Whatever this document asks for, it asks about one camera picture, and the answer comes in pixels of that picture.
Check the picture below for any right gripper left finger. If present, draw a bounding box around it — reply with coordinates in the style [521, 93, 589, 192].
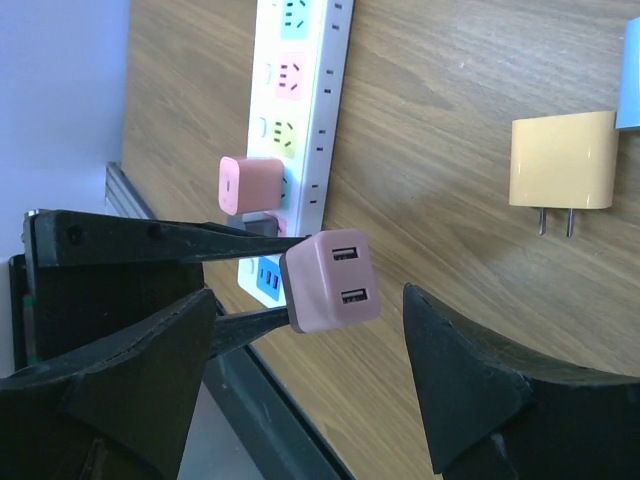
[0, 287, 217, 480]

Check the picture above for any yellow plug adapter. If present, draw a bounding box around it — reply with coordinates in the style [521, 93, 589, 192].
[509, 111, 619, 237]

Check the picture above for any dark grey plug adapter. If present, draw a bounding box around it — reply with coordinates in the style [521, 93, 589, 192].
[227, 212, 279, 237]

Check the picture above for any blue plug adapter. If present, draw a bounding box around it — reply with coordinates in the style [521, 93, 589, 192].
[616, 17, 640, 130]

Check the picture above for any aluminium frame rail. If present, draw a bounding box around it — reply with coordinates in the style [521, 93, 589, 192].
[103, 160, 351, 480]

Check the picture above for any white power strip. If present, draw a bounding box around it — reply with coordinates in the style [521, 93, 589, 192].
[237, 0, 356, 309]

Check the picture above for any pink plug adapter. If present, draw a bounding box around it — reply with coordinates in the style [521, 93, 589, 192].
[218, 156, 284, 216]

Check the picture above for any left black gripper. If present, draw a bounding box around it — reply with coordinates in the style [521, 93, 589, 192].
[8, 210, 304, 370]

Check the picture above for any mauve brown plug adapter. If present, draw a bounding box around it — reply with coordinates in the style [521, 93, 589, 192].
[279, 229, 382, 334]

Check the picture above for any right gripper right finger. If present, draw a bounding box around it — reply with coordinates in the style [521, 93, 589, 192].
[403, 284, 639, 479]

